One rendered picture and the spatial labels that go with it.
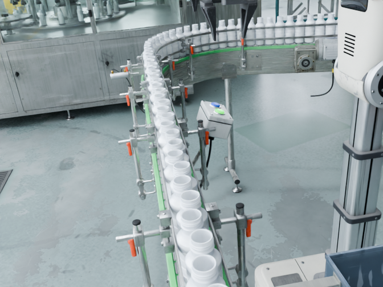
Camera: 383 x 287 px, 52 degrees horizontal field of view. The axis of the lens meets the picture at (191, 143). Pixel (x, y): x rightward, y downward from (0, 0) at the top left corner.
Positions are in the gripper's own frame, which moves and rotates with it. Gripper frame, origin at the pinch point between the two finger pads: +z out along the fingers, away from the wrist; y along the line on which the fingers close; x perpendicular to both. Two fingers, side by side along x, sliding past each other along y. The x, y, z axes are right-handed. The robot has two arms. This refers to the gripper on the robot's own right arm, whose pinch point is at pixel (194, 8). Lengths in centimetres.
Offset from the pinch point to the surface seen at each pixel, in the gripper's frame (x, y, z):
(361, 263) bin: 68, -23, 49
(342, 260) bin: 68, -19, 47
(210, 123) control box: 21.2, 0.7, 30.6
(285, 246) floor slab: -38, -51, 140
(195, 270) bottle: 87, 16, 23
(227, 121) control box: 21.2, -4.5, 30.5
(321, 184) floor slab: -93, -99, 140
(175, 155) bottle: 49, 14, 25
